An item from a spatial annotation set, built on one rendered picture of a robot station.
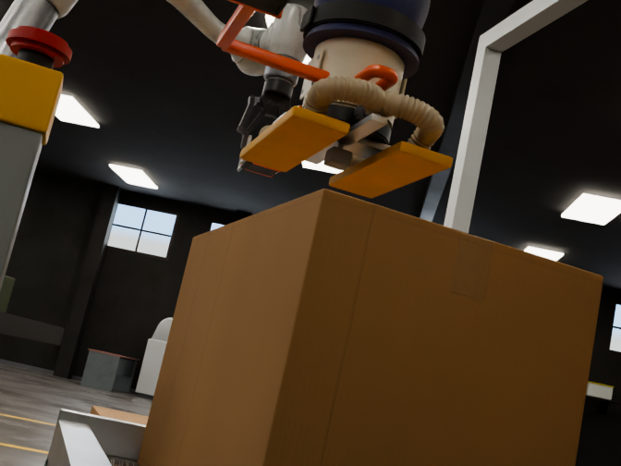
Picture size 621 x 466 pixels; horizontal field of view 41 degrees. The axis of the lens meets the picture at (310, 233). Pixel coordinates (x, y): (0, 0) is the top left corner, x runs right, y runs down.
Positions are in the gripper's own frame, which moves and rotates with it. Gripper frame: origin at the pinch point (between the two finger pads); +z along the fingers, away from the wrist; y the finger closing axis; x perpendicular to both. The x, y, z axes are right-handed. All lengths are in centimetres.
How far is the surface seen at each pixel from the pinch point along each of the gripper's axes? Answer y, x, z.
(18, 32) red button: -52, -108, 24
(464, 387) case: 6, -111, 50
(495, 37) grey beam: 180, 245, -186
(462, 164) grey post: 180, 258, -104
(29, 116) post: -48, -109, 33
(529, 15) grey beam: 180, 206, -186
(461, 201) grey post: 183, 257, -80
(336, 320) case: -12, -112, 46
